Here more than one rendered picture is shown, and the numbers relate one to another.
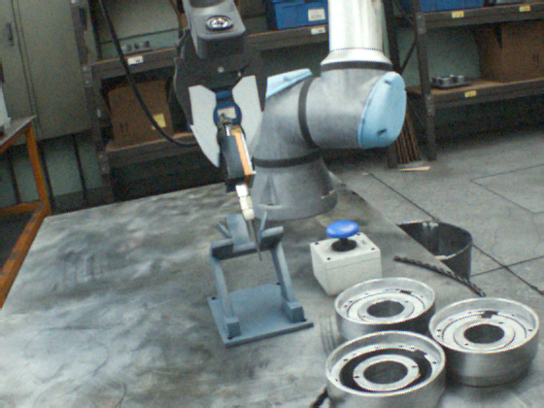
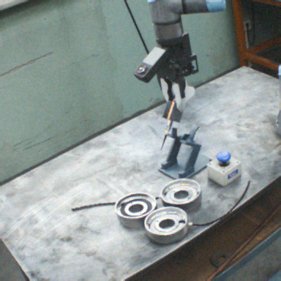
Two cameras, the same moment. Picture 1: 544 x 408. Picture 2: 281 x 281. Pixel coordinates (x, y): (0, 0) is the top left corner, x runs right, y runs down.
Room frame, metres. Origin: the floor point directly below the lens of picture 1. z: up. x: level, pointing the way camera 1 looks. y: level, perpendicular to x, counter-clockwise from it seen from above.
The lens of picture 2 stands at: (0.14, -0.99, 1.61)
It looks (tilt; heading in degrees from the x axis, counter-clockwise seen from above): 31 degrees down; 68
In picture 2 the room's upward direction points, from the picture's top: 10 degrees counter-clockwise
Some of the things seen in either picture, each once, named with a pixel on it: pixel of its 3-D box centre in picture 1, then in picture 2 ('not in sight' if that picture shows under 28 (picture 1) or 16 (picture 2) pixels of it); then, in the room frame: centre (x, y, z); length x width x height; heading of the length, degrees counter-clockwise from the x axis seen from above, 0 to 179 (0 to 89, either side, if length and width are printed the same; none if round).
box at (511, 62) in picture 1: (508, 50); not in sight; (4.49, -1.97, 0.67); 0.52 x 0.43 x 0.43; 98
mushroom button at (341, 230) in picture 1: (344, 243); (224, 162); (0.74, -0.09, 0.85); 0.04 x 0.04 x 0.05
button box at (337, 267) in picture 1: (345, 259); (225, 168); (0.74, -0.09, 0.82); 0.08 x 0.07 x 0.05; 8
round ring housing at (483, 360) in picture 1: (484, 341); (167, 226); (0.50, -0.18, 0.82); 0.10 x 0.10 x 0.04
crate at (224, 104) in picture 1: (222, 106); not in sight; (4.19, 0.18, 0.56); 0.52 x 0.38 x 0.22; 95
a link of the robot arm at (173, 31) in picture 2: not in sight; (167, 28); (0.69, 0.03, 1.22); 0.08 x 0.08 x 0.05
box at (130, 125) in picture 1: (140, 110); not in sight; (4.09, 0.71, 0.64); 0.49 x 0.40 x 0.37; 103
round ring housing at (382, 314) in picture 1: (386, 316); (181, 197); (0.59, -0.11, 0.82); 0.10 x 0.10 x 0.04
